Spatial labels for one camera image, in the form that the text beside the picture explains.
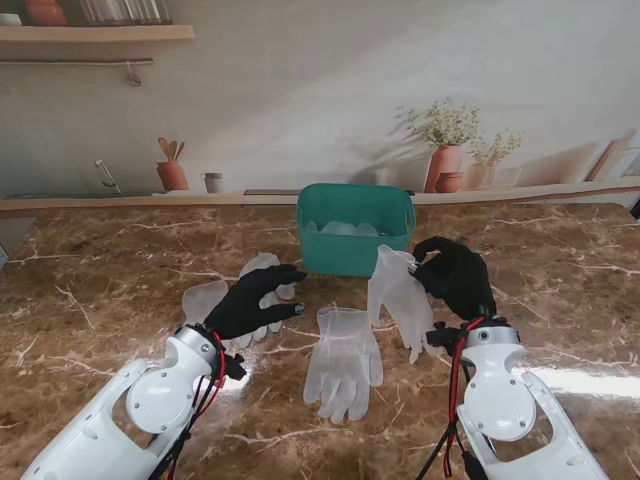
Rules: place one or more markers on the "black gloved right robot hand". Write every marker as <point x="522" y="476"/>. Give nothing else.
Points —
<point x="460" y="280"/>

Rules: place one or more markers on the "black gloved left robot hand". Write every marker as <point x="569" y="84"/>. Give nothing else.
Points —
<point x="245" y="305"/>

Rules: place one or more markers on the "translucent white disposable glove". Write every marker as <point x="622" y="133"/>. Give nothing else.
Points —
<point x="197" y="302"/>
<point x="345" y="229"/>
<point x="311" y="227"/>
<point x="400" y="300"/>
<point x="345" y="360"/>
<point x="260" y="262"/>

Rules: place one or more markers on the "green plastic basket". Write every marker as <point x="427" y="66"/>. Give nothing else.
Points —
<point x="345" y="255"/>

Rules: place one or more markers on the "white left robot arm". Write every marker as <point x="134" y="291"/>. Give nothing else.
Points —
<point x="125" y="415"/>

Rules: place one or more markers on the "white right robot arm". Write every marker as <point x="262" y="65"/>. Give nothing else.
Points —
<point x="505" y="400"/>

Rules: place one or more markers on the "printed kitchen scene backdrop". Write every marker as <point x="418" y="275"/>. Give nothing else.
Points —
<point x="320" y="75"/>

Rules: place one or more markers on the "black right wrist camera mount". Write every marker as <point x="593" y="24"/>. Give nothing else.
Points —
<point x="440" y="339"/>

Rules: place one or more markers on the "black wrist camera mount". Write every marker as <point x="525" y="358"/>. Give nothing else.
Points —
<point x="440" y="339"/>
<point x="235" y="367"/>

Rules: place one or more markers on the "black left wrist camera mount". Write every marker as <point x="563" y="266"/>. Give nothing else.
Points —
<point x="235" y="367"/>

